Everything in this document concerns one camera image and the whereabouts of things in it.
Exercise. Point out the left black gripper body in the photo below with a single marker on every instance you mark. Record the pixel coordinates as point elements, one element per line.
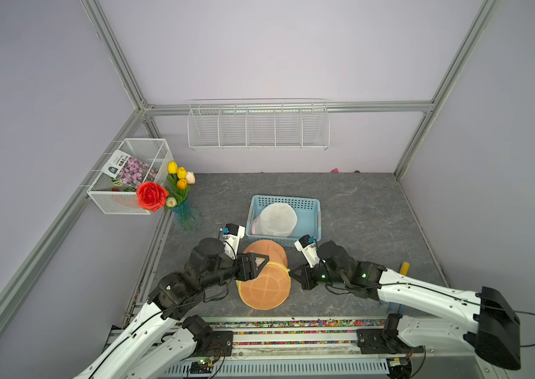
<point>241,272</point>

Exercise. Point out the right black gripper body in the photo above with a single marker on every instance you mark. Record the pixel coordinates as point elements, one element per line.
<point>309,276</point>

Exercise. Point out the orange mesh laundry bag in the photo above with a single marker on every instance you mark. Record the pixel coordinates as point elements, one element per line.
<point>272,287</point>

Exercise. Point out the white mesh laundry bag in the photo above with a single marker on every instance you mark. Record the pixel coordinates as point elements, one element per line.
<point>276,220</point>

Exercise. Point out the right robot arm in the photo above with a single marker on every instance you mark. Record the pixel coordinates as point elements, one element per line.
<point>483,323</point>

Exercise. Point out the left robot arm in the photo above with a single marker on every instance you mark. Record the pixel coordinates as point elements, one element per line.
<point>177,303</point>

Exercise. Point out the light blue plastic basket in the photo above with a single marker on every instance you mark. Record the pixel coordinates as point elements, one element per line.
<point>308,213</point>

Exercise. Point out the tulip bouquet in vase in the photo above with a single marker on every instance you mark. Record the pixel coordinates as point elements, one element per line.
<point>180,182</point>

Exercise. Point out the red artificial rose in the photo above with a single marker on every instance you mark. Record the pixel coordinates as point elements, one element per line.
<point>151,196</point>

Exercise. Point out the purple flower packet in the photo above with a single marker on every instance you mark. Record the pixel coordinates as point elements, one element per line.
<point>125,170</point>

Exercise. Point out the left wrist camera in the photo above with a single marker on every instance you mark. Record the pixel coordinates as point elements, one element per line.
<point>231,235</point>

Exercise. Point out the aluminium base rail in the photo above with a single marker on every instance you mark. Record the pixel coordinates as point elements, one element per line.
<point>263,346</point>

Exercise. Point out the long white wire shelf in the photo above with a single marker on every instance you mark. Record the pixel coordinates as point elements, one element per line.
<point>259,126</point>

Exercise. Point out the white wire corner basket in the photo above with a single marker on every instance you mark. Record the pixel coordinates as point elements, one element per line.
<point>114,200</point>

